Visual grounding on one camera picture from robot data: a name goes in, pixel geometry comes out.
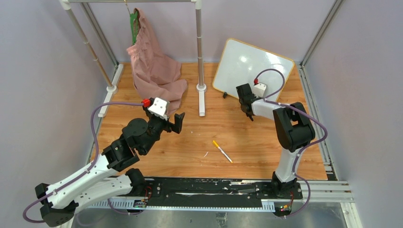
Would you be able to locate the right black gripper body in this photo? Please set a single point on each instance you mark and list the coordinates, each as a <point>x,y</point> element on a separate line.
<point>242,106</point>

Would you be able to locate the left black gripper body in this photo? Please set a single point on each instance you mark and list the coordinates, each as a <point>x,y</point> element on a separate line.
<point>157,126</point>

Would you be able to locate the yellow framed whiteboard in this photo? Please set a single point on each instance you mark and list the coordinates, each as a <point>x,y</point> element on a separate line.
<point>241,62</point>

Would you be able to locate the white marker pen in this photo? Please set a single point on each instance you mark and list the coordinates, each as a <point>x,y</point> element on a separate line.
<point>222,151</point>

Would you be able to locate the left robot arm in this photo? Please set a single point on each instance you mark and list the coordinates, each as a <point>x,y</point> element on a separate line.
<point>110,174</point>

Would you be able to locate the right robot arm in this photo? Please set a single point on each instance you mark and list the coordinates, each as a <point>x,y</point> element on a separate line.
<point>294,132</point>

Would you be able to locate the pink cloth garment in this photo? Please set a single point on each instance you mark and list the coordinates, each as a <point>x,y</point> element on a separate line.
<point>154,73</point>

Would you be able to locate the white clothes rack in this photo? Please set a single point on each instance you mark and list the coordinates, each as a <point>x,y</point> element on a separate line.
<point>113,83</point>

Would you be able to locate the green clothes hanger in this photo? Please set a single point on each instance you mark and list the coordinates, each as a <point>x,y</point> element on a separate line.
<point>134,22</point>

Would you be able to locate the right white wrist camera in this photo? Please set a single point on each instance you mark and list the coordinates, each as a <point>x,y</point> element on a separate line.
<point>259,89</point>

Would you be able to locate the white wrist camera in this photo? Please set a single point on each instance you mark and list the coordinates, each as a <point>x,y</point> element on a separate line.
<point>259,89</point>
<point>159,107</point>

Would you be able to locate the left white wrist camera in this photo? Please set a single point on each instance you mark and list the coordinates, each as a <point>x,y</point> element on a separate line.
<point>159,107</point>

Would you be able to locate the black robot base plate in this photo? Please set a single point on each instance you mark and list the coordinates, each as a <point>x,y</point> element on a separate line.
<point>196,194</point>

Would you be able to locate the aluminium frame post right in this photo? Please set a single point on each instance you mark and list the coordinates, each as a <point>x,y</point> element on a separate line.
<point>308,91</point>

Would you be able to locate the aluminium frame post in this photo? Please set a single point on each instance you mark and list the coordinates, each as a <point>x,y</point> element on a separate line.
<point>99,32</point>
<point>308,91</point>

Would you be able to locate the aluminium frame post left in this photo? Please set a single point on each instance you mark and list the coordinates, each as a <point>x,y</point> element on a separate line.
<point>99,32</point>

